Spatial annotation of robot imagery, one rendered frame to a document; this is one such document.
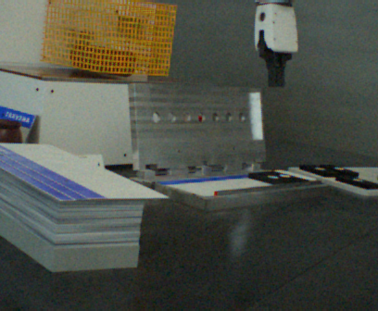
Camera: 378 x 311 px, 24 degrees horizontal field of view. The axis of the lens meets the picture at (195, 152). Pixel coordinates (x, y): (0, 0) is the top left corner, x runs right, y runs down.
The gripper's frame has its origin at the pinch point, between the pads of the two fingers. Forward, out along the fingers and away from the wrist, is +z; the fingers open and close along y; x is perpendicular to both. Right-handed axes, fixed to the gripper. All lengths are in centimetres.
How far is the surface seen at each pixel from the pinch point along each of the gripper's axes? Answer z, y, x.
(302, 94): -6, 191, 115
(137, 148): 14.2, -28.0, 14.6
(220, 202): 24.8, -24.2, -2.9
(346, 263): 33, -33, -35
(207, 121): 8.9, -4.2, 15.8
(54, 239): 25, -79, -18
